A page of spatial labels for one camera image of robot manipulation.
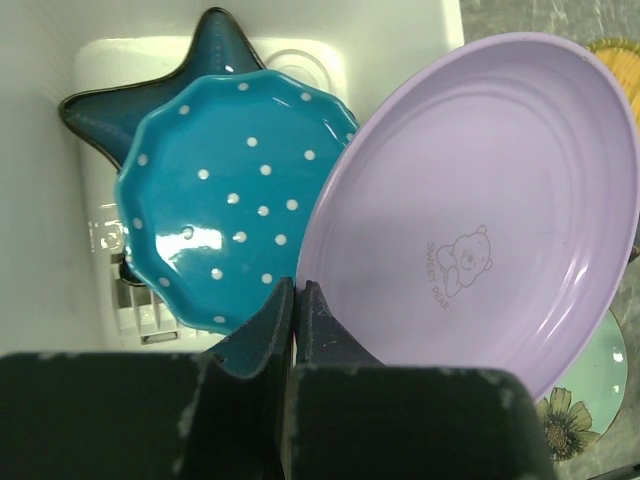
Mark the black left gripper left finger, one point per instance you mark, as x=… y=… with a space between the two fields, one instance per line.
x=217 y=414

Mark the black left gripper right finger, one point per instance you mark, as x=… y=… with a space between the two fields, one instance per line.
x=350 y=417

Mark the mint green flower plate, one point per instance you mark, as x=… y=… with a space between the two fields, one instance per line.
x=582 y=406

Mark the turquoise polka dot plate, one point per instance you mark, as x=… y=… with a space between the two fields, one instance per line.
x=218 y=187

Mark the lavender round plate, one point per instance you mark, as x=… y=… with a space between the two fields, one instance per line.
x=484 y=215

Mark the blue star-shaped dish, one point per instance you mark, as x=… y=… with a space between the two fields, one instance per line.
x=107 y=119

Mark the round woven bamboo mat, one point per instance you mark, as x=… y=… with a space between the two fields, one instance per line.
x=621 y=56

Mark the white plastic bin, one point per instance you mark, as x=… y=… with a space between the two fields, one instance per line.
x=61 y=237

